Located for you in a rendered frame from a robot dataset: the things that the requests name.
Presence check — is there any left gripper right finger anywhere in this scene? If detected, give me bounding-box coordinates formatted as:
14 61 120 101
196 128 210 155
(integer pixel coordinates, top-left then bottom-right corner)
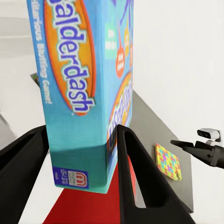
117 125 196 224

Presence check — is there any jigsaw puzzle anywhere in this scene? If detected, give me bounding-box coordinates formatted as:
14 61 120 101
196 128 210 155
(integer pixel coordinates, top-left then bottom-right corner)
155 143 182 181

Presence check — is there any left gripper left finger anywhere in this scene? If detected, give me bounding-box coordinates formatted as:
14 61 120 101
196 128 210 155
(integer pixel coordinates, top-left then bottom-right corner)
0 125 49 224

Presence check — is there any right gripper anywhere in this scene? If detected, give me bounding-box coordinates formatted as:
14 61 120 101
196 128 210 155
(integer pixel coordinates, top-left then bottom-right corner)
170 140 224 169

